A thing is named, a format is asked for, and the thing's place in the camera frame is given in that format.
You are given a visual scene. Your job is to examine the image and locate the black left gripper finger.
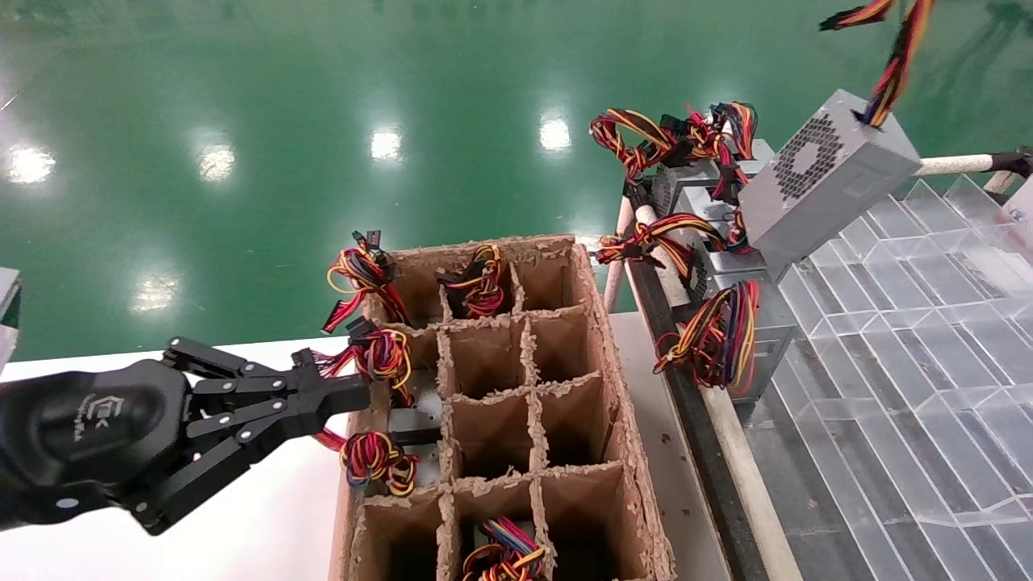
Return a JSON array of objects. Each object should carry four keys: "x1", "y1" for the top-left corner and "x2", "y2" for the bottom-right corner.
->
[
  {"x1": 129, "y1": 395, "x2": 372, "y2": 536},
  {"x1": 164, "y1": 337, "x2": 372, "y2": 402}
]

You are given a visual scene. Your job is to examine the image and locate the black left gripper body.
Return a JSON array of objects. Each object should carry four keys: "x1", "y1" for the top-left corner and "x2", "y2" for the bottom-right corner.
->
[{"x1": 0, "y1": 359, "x2": 194, "y2": 533}]

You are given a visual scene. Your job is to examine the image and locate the wire bundle second-row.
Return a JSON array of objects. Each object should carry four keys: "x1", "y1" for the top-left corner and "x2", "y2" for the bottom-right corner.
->
[{"x1": 292, "y1": 317, "x2": 416, "y2": 408}]

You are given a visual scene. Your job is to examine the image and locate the brown cardboard divider box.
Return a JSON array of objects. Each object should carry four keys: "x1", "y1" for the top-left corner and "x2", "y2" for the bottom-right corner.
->
[{"x1": 329, "y1": 234, "x2": 677, "y2": 581}]

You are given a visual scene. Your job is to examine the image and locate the white rack leg tube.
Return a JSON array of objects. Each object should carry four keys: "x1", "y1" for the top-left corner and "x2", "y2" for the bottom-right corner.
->
[{"x1": 601, "y1": 196, "x2": 638, "y2": 316}]

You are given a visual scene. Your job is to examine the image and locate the clear acrylic divider tray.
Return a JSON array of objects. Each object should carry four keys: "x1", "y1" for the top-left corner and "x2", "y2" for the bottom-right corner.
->
[{"x1": 738, "y1": 173, "x2": 1033, "y2": 581}]

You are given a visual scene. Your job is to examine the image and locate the white padded rack bar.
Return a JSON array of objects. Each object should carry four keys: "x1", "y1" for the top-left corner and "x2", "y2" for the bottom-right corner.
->
[{"x1": 916, "y1": 153, "x2": 997, "y2": 178}]

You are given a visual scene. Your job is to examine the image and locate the white printed sheet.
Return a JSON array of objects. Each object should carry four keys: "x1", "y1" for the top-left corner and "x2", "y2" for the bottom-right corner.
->
[{"x1": 1003, "y1": 176, "x2": 1033, "y2": 243}]

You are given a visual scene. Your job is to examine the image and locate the black pipe joint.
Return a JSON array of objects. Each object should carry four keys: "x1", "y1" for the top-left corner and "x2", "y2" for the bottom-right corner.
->
[{"x1": 989, "y1": 146, "x2": 1033, "y2": 180}]

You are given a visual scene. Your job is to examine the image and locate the wire bundle top-left cell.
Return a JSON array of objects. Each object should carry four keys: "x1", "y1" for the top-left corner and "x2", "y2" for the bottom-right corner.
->
[{"x1": 321, "y1": 230, "x2": 414, "y2": 334}]

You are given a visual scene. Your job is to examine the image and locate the long white rack rail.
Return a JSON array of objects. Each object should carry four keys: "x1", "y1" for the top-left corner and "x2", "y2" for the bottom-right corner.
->
[{"x1": 636, "y1": 203, "x2": 808, "y2": 581}]

